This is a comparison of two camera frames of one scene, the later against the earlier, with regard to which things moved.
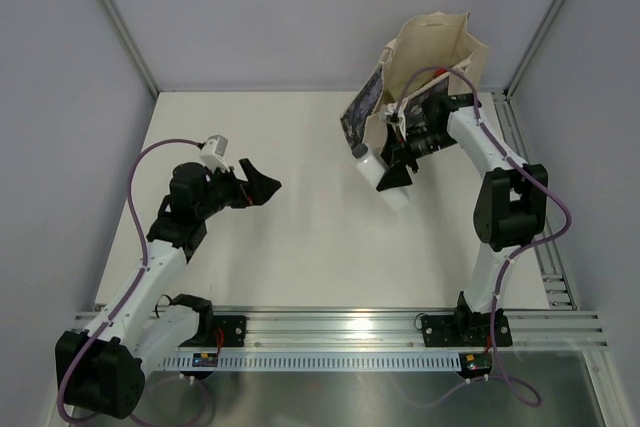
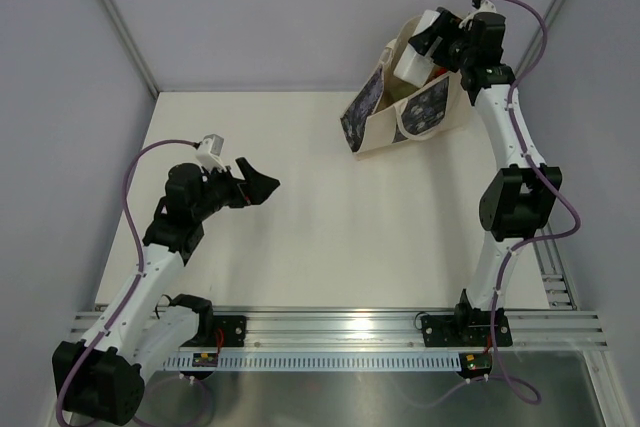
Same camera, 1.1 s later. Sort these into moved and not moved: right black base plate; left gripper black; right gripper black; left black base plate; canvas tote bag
Moved: right gripper black
Not moved: left gripper black; canvas tote bag; right black base plate; left black base plate
